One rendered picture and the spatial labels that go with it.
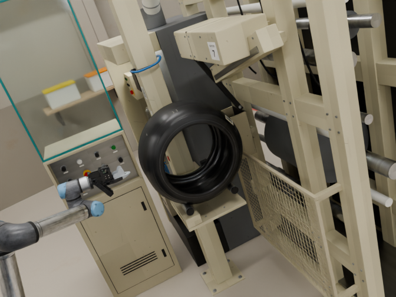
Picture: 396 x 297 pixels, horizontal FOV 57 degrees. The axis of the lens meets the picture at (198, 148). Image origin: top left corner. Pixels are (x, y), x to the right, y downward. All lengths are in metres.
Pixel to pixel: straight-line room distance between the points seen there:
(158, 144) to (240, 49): 0.61
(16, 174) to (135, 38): 4.02
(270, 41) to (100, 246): 1.89
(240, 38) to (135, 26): 0.70
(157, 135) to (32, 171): 4.12
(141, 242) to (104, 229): 0.30
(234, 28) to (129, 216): 1.62
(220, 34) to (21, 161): 4.55
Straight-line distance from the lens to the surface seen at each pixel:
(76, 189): 1.93
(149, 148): 1.86
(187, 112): 1.86
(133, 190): 2.65
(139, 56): 2.13
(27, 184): 5.87
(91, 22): 5.52
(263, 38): 1.57
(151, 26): 2.71
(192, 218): 2.06
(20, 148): 5.73
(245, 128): 2.34
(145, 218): 2.77
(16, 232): 1.68
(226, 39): 1.60
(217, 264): 2.77
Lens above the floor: 1.97
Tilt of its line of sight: 23 degrees down
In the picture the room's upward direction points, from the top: 19 degrees counter-clockwise
